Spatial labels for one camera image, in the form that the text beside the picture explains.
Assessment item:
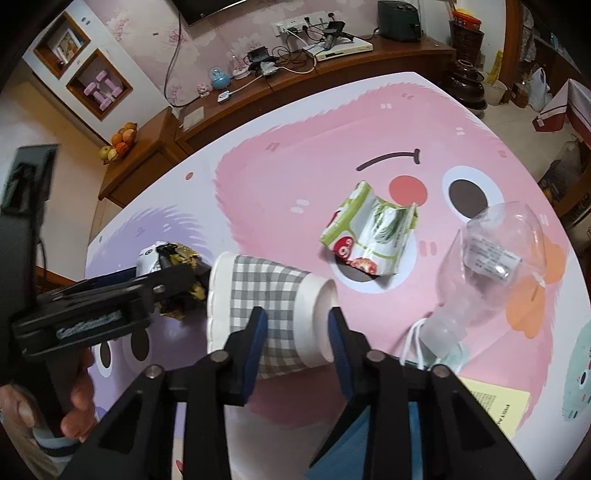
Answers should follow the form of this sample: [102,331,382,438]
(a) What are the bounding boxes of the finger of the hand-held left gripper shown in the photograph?
[12,283,168,358]
[38,264,195,306]

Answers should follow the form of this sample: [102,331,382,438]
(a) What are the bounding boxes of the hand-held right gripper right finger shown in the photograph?
[308,306,539,480]

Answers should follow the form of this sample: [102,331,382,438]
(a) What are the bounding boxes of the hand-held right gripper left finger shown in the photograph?
[60,307,269,480]

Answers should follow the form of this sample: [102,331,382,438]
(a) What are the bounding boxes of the black and gold wrapper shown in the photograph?
[137,239,212,322]

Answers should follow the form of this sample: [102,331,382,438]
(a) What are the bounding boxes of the grey checked paper cup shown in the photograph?
[204,250,339,380]

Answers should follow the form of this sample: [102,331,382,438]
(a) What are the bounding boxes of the person's left hand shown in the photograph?
[0,348,99,444]

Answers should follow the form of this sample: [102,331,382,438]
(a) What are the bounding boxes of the wooden cabinet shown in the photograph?
[98,34,459,209]

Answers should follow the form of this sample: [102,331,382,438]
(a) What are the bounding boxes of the green and white wrapper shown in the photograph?
[320,180,419,278]

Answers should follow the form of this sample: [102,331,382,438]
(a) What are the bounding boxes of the fruit bowl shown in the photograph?
[96,121,140,165]

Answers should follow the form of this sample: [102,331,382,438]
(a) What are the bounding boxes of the printed tablecloth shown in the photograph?
[85,71,591,480]

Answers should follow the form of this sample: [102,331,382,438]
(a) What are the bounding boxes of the sheet of paper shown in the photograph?
[181,106,205,131]

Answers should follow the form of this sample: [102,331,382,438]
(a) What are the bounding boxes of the cream printed box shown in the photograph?
[461,377,531,440]

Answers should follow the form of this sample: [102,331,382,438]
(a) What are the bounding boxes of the pink dumbbells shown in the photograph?
[82,71,124,112]

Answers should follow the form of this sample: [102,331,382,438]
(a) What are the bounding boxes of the clear plastic bottle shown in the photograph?
[405,200,549,371]

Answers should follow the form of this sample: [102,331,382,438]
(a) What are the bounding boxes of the framed picture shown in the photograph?
[52,27,87,62]

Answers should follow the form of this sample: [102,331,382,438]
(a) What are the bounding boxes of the blue globe toy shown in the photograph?
[208,66,232,92]

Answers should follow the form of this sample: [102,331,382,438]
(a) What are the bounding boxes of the black charger device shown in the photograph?
[246,45,279,75]

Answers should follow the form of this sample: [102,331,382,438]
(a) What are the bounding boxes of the white power strip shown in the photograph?
[271,13,325,36]

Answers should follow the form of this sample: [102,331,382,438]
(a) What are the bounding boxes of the white set-top box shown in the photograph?
[314,35,375,64]

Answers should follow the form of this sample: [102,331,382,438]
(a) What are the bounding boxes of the brown ceramic jar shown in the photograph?
[442,59,489,117]

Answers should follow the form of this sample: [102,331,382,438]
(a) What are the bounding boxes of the white plastic bag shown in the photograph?
[525,66,553,112]

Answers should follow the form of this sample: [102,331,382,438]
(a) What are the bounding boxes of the side table with cloth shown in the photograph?
[532,78,591,136]

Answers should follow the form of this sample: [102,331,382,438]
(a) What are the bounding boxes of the black air fryer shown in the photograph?
[377,0,423,41]

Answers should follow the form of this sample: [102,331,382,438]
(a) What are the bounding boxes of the basket with red lid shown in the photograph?
[449,8,486,62]

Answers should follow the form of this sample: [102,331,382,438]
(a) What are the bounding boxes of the black television cable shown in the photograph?
[163,10,184,110]

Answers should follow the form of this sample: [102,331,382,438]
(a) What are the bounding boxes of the wall television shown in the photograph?
[170,0,260,27]

